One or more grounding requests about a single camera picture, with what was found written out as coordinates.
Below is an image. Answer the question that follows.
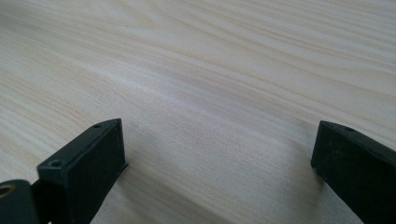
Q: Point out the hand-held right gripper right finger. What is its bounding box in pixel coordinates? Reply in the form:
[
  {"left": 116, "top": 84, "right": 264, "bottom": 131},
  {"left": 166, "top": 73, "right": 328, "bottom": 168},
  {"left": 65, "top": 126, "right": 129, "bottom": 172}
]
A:
[{"left": 310, "top": 120, "right": 396, "bottom": 224}]

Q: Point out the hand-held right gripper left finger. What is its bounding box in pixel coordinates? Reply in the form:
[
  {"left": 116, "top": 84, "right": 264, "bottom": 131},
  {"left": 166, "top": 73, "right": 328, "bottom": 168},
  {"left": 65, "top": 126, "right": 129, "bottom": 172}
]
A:
[{"left": 31, "top": 118, "right": 130, "bottom": 224}]

